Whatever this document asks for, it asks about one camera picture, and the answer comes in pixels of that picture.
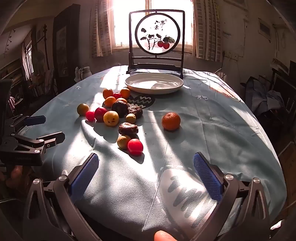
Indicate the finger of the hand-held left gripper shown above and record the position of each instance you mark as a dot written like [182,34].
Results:
[50,138]
[35,120]

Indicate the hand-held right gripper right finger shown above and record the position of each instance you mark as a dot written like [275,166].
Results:
[207,178]

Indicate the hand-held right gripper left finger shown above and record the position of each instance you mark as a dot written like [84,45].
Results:
[84,178]

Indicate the olive yellow round fruit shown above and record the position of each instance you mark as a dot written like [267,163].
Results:
[83,109]

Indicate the red cherry tomato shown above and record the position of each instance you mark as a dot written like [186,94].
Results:
[90,115]
[134,146]

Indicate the small yellow round fruit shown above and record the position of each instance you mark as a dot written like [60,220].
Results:
[130,118]
[123,141]

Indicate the dark red round fruit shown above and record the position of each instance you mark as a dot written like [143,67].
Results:
[100,113]

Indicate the spotted yellow round fruit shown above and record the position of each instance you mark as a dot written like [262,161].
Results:
[111,118]

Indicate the smooth orange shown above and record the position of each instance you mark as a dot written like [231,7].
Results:
[121,100]
[125,93]
[110,101]

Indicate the white oval plate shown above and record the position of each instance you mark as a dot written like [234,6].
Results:
[143,82]

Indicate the person's left hand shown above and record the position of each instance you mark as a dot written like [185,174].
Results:
[13,175]

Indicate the person's right hand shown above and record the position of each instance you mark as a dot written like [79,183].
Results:
[164,236]

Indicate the light blue printed tablecloth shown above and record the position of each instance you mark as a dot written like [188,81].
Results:
[185,143]

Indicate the white jug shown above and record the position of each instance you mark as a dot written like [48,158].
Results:
[86,73]

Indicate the red tomato with stem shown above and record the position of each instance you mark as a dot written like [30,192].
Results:
[116,95]

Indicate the dark tall cabinet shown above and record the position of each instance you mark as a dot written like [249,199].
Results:
[64,46]

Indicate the pile of grey clothes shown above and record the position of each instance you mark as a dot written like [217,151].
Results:
[266,99]

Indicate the brick patterned curtain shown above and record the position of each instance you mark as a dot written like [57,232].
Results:
[207,27]
[100,27]

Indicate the bright window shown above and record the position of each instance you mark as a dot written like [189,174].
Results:
[120,23]

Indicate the black chair with painted panel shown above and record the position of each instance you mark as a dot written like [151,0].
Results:
[157,32]

